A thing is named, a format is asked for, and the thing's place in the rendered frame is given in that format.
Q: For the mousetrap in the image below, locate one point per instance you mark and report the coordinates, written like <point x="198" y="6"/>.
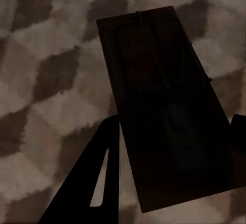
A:
<point x="179" y="141"/>

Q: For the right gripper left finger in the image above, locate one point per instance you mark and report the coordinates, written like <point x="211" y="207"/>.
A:
<point x="71" y="205"/>

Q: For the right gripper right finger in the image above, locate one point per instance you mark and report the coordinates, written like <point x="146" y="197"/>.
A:
<point x="239" y="126"/>

